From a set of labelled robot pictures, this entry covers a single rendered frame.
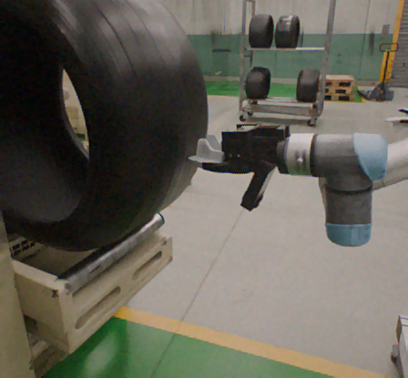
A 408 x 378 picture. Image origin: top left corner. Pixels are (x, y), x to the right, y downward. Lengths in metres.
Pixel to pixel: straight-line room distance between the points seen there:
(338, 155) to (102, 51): 0.41
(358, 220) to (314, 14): 11.22
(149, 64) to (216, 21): 11.67
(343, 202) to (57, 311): 0.52
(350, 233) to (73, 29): 0.55
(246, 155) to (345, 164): 0.17
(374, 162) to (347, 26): 11.18
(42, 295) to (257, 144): 0.47
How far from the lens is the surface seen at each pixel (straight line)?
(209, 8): 12.41
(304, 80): 6.02
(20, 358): 0.89
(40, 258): 1.09
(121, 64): 0.63
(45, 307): 0.77
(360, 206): 0.65
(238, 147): 0.67
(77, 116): 5.40
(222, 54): 12.18
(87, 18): 0.66
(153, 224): 0.95
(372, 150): 0.62
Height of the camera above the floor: 1.36
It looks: 20 degrees down
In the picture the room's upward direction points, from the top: straight up
